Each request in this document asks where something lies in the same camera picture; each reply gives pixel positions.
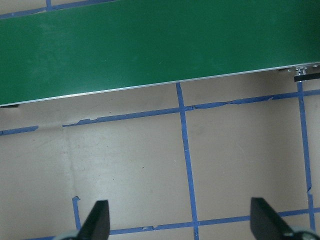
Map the green conveyor belt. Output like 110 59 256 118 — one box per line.
0 0 320 108

